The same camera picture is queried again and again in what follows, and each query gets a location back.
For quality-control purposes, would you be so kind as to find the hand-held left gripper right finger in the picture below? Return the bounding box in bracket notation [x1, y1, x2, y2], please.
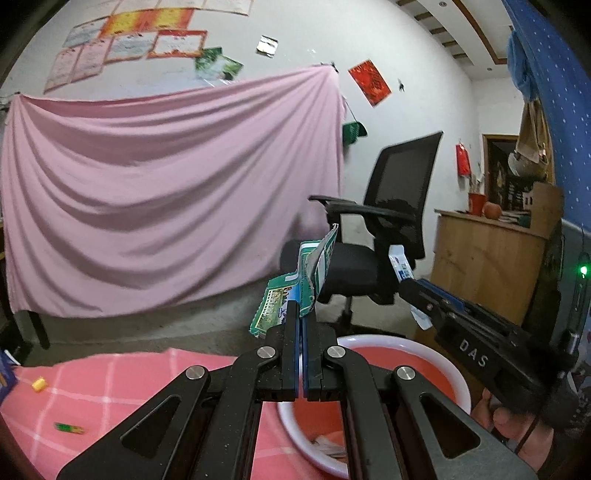
[301, 314, 539, 480]

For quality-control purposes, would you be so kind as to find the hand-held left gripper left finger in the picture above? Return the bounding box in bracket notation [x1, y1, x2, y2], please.
[55, 300, 301, 480]

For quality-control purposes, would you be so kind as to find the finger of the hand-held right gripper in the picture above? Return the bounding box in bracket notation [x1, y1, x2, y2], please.
[416, 278, 511, 329]
[399, 278, 446, 330]

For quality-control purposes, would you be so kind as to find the white blue wrapper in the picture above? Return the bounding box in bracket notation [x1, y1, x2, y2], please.
[389, 244, 432, 330]

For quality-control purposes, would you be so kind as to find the pink white plastic basin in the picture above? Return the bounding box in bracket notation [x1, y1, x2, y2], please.
[277, 335, 472, 480]

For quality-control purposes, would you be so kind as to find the green snack wrapper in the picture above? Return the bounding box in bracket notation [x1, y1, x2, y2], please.
[249, 224, 340, 340]

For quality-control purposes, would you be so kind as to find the person's right hand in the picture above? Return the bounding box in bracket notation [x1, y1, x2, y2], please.
[471, 388, 555, 467]

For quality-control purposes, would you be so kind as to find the wooden cabinet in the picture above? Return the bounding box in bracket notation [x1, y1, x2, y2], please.
[433, 209, 550, 324]

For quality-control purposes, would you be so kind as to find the black office chair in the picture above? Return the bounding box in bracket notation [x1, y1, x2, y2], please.
[279, 130, 444, 335]

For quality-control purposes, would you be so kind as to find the dark wooden door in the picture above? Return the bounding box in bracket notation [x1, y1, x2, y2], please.
[482, 134, 520, 213]

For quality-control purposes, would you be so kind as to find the green folded fan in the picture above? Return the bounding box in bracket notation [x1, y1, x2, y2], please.
[342, 121, 369, 146]

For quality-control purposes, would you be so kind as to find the beige hanging bag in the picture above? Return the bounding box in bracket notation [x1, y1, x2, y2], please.
[515, 99, 552, 162]

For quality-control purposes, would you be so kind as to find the pink hanging sheet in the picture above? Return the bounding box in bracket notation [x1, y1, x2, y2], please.
[0, 65, 347, 319]

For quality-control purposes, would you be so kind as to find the blue dotted curtain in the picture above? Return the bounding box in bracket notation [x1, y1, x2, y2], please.
[501, 0, 591, 241]

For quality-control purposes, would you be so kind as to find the light blue hanging cloth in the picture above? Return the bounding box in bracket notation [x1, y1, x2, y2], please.
[506, 32, 539, 100]

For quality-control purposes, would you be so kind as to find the green photo poster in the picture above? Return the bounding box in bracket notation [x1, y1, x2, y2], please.
[194, 47, 244, 84]

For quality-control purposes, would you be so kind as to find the blue cardboard box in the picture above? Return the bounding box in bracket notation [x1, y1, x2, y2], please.
[0, 349, 17, 402]

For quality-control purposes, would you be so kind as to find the red wall poster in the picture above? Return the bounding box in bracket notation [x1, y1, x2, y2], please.
[347, 59, 392, 108]

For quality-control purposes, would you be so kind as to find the group of wall certificates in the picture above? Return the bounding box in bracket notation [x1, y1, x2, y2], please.
[44, 0, 254, 93]

